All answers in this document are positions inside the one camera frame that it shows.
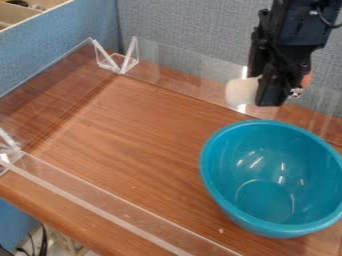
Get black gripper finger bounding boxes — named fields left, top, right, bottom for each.
left=255, top=64, right=293, bottom=107
left=249, top=41, right=269, bottom=77

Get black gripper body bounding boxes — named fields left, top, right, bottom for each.
left=251, top=0, right=342, bottom=97

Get white brown toy mushroom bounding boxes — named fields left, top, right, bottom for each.
left=225, top=68, right=315, bottom=107

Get blue plastic bowl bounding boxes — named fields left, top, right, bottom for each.
left=199, top=120, right=342, bottom=238

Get clear acrylic back barrier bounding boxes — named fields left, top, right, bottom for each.
left=127, top=37, right=342, bottom=147

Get clear acrylic barrier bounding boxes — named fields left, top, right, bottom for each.
left=0, top=128, right=242, bottom=256
left=0, top=38, right=112, bottom=143
left=127, top=37, right=342, bottom=147

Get clear acrylic front barrier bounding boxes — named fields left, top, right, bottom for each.
left=0, top=128, right=242, bottom=256

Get clear acrylic left barrier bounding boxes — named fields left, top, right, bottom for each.
left=0, top=38, right=112, bottom=143

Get wooden shelf unit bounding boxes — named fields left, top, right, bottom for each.
left=0, top=0, right=75, bottom=33

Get clear acrylic corner bracket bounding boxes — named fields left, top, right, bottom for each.
left=91, top=37, right=140, bottom=74

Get black cables under table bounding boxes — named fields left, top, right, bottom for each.
left=0, top=223, right=51, bottom=256

